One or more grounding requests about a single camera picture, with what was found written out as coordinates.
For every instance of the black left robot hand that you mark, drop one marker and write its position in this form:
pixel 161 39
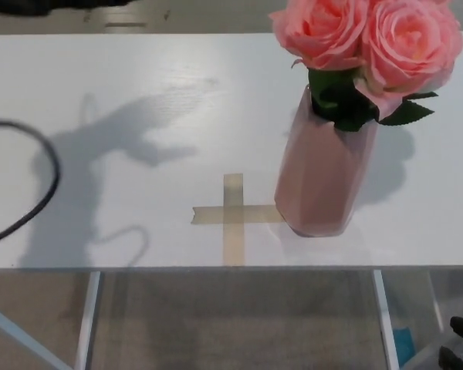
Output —
pixel 77 1

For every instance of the pink rose bouquet green leaves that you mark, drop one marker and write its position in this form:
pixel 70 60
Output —
pixel 324 27

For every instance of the pink faceted ceramic vase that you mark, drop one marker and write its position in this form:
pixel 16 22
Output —
pixel 320 181

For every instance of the thin white table leg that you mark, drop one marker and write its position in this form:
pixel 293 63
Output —
pixel 436 300

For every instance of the teal floor item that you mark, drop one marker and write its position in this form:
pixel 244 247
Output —
pixel 404 343

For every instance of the long beige tape strip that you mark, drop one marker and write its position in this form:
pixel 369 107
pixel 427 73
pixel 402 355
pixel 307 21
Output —
pixel 233 239

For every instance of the short beige tape strip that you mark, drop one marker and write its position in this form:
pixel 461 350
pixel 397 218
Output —
pixel 208 215

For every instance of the light blue metal bar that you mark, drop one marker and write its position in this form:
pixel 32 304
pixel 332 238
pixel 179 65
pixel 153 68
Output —
pixel 11 327

